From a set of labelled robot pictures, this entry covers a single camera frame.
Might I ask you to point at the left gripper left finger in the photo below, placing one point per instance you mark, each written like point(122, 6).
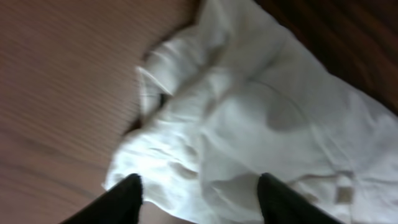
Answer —
point(119, 205)

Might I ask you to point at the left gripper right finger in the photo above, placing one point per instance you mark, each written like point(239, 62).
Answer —
point(281, 205)

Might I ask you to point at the white t-shirt with black logo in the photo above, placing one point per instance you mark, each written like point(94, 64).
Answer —
point(237, 95)

